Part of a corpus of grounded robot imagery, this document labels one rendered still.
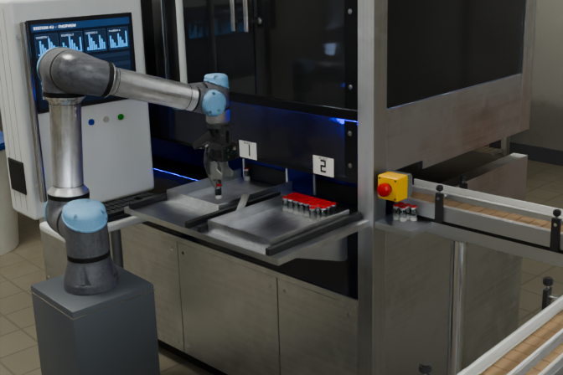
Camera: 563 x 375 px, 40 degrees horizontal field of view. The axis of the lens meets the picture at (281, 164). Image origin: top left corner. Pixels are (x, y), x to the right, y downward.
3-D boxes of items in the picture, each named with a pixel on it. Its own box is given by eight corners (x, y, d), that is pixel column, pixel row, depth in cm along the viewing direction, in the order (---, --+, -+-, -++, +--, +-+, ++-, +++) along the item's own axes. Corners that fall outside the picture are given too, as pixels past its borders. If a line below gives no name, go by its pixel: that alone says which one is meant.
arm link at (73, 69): (69, 48, 192) (233, 87, 221) (55, 45, 201) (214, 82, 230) (59, 94, 193) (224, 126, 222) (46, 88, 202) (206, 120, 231)
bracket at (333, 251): (340, 257, 244) (339, 218, 240) (347, 259, 242) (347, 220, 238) (265, 291, 220) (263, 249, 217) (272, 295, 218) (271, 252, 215)
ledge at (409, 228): (401, 216, 241) (401, 210, 240) (436, 224, 232) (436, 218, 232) (374, 228, 231) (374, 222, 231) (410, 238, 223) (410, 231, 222)
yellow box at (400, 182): (391, 192, 232) (391, 169, 230) (411, 197, 228) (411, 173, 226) (376, 198, 227) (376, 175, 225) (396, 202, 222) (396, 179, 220)
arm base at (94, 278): (80, 300, 204) (76, 265, 201) (54, 284, 215) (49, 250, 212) (129, 283, 214) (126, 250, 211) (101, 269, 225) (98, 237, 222)
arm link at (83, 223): (74, 262, 204) (69, 214, 200) (58, 248, 215) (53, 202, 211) (116, 252, 210) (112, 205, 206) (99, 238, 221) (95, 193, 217)
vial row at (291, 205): (286, 208, 244) (285, 195, 243) (328, 220, 232) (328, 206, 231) (281, 210, 243) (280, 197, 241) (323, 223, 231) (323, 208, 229)
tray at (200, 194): (240, 177, 281) (240, 167, 280) (292, 190, 264) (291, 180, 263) (167, 199, 258) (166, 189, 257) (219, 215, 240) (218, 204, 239)
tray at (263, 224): (286, 202, 250) (286, 192, 249) (348, 220, 233) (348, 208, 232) (208, 231, 227) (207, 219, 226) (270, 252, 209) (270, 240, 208)
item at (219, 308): (197, 244, 462) (188, 100, 439) (515, 357, 324) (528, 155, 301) (47, 298, 392) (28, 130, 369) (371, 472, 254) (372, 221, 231)
